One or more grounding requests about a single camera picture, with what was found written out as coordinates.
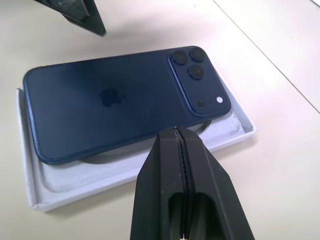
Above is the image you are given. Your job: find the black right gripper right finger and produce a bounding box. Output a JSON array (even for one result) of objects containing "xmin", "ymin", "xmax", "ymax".
[{"xmin": 177, "ymin": 127, "xmax": 257, "ymax": 240}]

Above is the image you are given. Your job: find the black pointed right gripper left finger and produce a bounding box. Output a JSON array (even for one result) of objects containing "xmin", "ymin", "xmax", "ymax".
[{"xmin": 33, "ymin": 0, "xmax": 108, "ymax": 39}]

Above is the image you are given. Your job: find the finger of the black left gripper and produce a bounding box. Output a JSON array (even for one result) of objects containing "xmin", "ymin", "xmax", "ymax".
[{"xmin": 129, "ymin": 127, "xmax": 187, "ymax": 240}]

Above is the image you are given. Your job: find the dark blue smartphone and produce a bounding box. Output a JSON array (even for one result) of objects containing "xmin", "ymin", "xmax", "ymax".
[{"xmin": 23, "ymin": 45, "xmax": 232, "ymax": 166}]

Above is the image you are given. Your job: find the white phone box base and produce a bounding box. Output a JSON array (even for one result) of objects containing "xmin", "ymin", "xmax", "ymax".
[{"xmin": 15, "ymin": 74, "xmax": 258, "ymax": 213}]

